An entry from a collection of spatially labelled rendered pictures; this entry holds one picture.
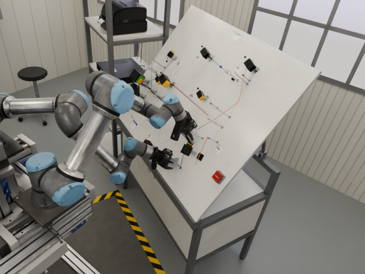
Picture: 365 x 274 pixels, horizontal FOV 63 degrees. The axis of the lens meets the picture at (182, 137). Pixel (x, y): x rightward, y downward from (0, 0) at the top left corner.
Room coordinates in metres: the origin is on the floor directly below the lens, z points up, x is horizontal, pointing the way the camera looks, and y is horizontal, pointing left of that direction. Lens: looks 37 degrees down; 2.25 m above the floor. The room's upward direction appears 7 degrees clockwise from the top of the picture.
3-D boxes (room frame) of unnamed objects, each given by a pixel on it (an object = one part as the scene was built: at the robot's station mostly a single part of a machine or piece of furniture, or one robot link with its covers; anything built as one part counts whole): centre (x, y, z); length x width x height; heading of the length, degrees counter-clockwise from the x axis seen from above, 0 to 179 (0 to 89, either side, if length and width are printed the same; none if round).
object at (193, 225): (1.54, 0.20, 0.83); 1.18 x 0.06 x 0.06; 36
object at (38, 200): (0.87, 0.56, 1.21); 0.15 x 0.15 x 0.10
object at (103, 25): (2.30, 0.56, 1.56); 0.30 x 0.23 x 0.19; 127
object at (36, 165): (0.87, 0.55, 1.33); 0.13 x 0.12 x 0.14; 56
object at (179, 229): (1.33, 0.02, 0.60); 0.55 x 0.03 x 0.39; 36
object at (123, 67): (2.33, 0.58, 1.09); 0.35 x 0.33 x 0.07; 36
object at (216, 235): (1.73, -0.06, 0.60); 1.17 x 0.58 x 0.40; 36
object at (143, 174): (1.78, 0.34, 0.60); 0.55 x 0.02 x 0.39; 36
